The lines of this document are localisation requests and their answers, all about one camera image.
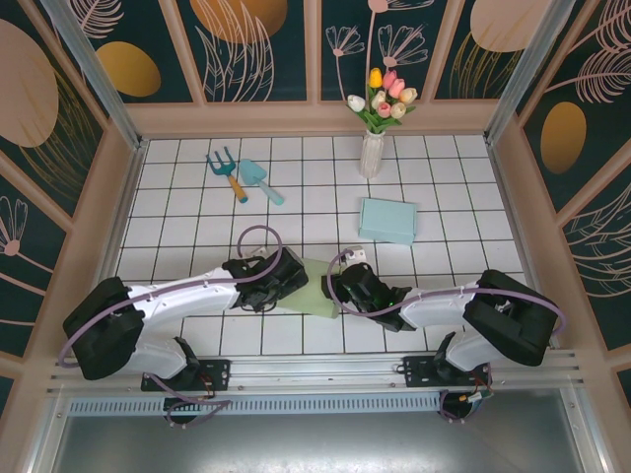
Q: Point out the light green paper box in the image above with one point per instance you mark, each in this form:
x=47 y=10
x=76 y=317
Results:
x=310 y=295

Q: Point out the light blue paper box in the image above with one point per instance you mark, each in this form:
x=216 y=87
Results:
x=389 y=219

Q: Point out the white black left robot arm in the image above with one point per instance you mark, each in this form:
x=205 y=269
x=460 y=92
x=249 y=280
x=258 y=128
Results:
x=187 y=295

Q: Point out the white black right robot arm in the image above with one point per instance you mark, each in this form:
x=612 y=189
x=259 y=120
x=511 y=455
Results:
x=429 y=305

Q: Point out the light blue toy trowel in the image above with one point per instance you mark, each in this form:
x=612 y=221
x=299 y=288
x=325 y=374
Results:
x=251 y=172

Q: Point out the blue toy garden fork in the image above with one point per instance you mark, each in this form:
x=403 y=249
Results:
x=227 y=172

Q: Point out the white ribbed vase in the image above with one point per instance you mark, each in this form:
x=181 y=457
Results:
x=370 y=153

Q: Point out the artificial tulip bouquet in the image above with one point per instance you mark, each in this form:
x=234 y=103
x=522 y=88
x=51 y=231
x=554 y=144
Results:
x=387 y=101

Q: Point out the aluminium mounting rail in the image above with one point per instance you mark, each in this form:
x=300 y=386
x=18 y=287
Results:
x=315 y=374

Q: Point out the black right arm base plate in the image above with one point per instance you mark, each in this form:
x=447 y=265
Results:
x=419 y=369

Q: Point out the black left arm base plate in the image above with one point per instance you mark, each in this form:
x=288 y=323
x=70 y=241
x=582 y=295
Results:
x=217 y=374

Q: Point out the aluminium frame post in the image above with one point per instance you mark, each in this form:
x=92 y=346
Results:
x=78 y=44
x=528 y=64

